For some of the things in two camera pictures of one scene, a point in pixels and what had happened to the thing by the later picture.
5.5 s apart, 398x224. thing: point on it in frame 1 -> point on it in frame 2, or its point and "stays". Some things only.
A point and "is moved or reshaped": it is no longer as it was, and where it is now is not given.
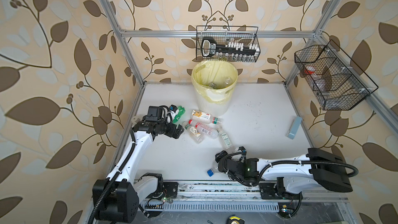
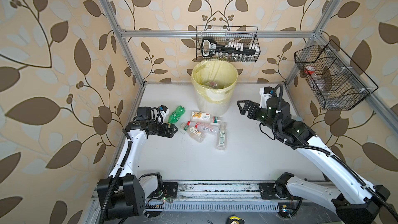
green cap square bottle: (194, 132) stays
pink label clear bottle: (211, 132) stays
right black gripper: (221, 155) -> (249, 103)
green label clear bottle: (226, 140) is moved or reshaped
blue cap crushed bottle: (210, 172) -> (212, 84)
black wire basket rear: (224, 43) stays
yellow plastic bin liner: (214, 80) stays
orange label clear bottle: (204, 117) stays
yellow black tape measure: (235, 219) stays
